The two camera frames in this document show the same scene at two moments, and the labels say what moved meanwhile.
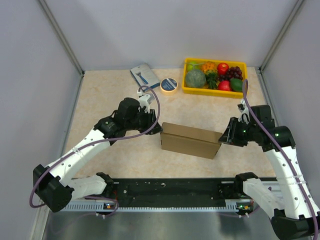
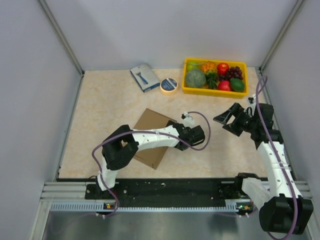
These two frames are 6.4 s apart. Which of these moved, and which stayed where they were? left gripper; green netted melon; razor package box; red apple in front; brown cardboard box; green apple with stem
Moved: left gripper; brown cardboard box
Stayed: red apple in front; green netted melon; razor package box; green apple with stem
